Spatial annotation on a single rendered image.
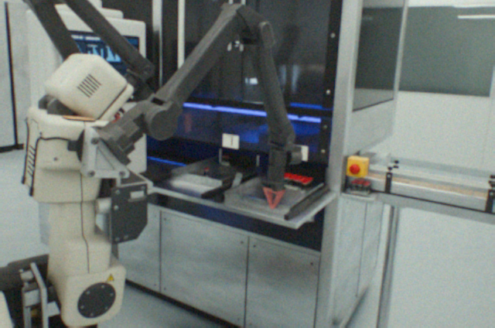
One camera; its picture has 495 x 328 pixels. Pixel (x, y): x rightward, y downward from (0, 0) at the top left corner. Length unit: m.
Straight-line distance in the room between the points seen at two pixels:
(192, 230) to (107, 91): 1.20
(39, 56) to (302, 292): 1.48
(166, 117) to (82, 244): 0.42
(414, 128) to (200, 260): 4.61
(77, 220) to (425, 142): 5.53
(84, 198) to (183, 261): 1.18
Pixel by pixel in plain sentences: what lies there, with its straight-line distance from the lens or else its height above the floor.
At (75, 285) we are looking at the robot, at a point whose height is 0.79.
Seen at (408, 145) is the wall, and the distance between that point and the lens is 6.31.
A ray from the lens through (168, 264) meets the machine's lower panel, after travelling 2.35.
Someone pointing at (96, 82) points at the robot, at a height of 1.32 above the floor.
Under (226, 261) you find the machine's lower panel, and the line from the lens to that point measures 2.09.
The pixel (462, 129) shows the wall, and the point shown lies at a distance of 6.21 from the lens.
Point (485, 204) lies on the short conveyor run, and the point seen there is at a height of 0.91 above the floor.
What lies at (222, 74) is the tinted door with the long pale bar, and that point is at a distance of 1.89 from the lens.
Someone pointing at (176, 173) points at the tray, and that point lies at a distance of 1.76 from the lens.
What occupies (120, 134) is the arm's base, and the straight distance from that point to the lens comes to 0.97.
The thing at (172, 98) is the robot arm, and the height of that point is 1.29.
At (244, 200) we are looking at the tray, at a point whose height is 0.90.
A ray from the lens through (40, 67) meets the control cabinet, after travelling 1.85.
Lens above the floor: 1.39
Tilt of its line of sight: 11 degrees down
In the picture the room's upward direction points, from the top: 3 degrees clockwise
